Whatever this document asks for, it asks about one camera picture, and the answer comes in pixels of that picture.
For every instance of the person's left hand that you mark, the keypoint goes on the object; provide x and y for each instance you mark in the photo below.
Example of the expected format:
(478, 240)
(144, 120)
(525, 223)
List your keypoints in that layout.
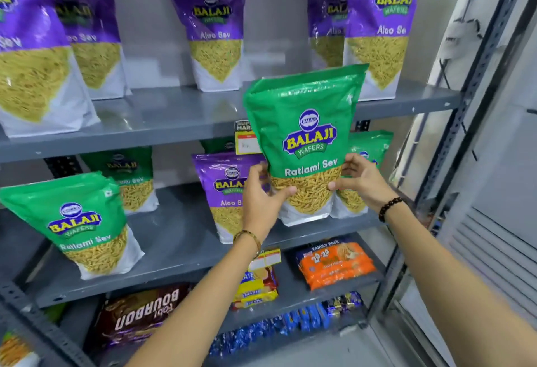
(258, 207)

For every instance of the person's right hand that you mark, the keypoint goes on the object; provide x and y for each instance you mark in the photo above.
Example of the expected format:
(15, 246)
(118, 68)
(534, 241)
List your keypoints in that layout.
(369, 184)

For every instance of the person's left thumb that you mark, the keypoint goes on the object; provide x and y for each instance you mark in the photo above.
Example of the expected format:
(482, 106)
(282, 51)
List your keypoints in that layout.
(282, 193)

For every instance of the person's right thumb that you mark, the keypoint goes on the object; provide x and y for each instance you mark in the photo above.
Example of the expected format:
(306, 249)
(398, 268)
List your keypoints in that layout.
(340, 186)

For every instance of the green snack pouch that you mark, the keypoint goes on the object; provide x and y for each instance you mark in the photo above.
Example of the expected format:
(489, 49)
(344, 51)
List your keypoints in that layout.
(308, 127)
(130, 173)
(369, 148)
(216, 145)
(79, 224)

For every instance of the person's right forearm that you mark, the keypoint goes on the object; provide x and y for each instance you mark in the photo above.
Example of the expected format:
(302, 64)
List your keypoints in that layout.
(453, 287)

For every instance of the person's left forearm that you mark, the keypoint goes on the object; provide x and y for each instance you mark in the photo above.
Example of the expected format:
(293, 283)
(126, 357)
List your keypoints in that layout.
(197, 312)

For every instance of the gold bangle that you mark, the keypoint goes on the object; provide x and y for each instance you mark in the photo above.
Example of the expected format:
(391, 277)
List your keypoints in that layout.
(250, 235)

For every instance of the purple snack pouch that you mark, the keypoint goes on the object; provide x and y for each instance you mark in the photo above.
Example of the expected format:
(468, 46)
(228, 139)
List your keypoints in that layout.
(33, 56)
(327, 22)
(222, 194)
(214, 22)
(94, 22)
(384, 26)

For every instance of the yellow and white price tag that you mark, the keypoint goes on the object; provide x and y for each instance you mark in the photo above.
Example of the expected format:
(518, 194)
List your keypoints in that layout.
(247, 140)

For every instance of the orange biscuit family pack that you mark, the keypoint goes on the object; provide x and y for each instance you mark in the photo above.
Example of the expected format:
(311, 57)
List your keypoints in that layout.
(335, 264)

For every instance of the yellow biscuit pack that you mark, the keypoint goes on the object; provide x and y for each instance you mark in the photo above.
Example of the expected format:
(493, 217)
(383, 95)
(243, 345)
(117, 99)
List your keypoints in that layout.
(256, 289)

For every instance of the row of blue biscuit packets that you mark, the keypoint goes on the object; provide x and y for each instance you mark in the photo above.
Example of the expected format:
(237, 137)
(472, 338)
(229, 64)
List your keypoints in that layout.
(302, 316)

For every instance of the grey metal shelving rack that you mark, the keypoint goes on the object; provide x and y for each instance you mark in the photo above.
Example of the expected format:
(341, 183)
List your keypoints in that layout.
(168, 112)

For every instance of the white louvred panel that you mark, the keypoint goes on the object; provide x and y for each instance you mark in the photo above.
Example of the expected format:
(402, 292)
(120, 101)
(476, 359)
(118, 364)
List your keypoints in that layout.
(491, 253)

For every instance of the brown chocolate biscuit pack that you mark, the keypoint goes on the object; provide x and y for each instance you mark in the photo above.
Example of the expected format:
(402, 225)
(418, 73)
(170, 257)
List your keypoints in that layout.
(138, 312)

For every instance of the yellow snack packet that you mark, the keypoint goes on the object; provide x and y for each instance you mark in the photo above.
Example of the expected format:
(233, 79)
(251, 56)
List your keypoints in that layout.
(14, 352)

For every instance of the white wall fixture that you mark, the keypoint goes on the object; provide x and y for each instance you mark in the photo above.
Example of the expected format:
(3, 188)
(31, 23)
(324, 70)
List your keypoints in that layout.
(459, 37)

